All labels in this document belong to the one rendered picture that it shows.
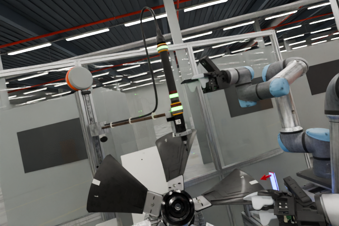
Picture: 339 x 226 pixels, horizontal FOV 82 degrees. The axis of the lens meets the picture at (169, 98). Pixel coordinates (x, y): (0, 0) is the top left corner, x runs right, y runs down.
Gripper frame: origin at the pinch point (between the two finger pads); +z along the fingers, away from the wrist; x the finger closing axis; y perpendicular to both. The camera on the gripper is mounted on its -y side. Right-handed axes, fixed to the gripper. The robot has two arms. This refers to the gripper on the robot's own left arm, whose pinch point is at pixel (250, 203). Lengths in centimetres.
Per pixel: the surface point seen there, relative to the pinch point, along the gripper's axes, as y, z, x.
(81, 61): -41, 90, -83
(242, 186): -11.6, 5.9, 3.6
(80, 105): -18, 84, -56
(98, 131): -13, 74, -38
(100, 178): 13, 48, -26
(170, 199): 8.4, 23.7, -10.3
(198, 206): 3.6, 18.2, -1.8
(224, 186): -10.0, 12.7, 2.0
